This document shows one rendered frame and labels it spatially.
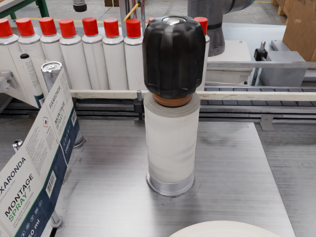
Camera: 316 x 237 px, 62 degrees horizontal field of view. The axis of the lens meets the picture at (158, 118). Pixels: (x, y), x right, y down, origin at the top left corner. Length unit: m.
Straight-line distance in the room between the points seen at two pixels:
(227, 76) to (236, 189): 0.44
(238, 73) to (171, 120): 0.52
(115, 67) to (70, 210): 0.35
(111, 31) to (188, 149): 0.35
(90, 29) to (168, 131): 0.36
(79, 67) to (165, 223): 0.43
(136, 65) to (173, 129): 0.31
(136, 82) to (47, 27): 0.24
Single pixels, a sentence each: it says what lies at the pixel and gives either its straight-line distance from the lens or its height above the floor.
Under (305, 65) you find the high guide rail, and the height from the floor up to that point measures 0.96.
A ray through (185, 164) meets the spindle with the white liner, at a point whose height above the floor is 0.96.
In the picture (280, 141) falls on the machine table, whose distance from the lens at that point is 0.71.
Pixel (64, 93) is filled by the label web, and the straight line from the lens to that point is 0.50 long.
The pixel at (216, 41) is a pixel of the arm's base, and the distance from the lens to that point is 0.92.
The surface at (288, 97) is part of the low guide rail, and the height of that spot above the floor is 0.91.
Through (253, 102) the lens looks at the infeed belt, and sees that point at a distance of 0.74.
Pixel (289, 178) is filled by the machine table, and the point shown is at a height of 0.83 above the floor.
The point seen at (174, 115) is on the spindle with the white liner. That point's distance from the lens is 0.36.
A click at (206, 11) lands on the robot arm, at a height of 1.03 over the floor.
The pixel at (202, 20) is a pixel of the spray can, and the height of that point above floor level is 1.08.
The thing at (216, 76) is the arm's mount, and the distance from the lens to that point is 0.86.
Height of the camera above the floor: 1.29
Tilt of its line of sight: 39 degrees down
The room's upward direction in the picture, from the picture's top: 1 degrees counter-clockwise
